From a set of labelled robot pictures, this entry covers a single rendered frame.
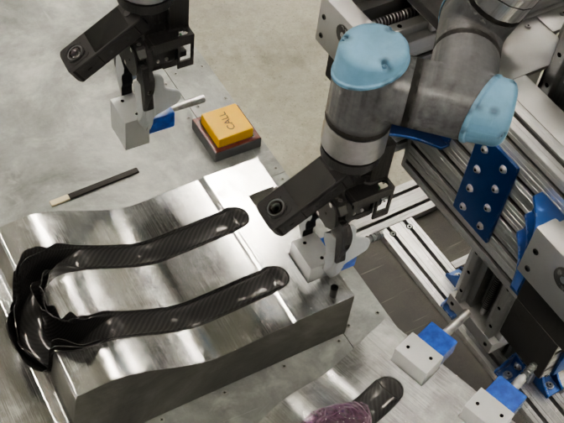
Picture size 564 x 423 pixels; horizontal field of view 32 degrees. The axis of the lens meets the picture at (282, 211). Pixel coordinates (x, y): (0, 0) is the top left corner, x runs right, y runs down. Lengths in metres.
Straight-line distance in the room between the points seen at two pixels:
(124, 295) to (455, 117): 0.46
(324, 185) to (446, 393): 0.31
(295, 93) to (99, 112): 1.27
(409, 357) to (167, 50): 0.49
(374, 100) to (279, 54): 1.87
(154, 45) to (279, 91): 1.55
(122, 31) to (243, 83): 1.58
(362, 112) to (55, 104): 0.67
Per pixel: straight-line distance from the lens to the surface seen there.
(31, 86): 1.62
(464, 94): 1.03
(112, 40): 1.23
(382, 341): 1.27
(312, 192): 1.13
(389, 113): 1.03
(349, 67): 1.01
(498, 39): 1.12
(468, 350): 2.08
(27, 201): 1.46
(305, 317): 1.24
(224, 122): 1.51
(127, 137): 1.35
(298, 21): 3.00
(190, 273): 1.27
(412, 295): 2.12
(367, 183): 1.18
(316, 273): 1.26
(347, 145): 1.08
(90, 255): 1.25
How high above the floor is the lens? 1.92
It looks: 51 degrees down
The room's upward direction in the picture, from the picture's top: 9 degrees clockwise
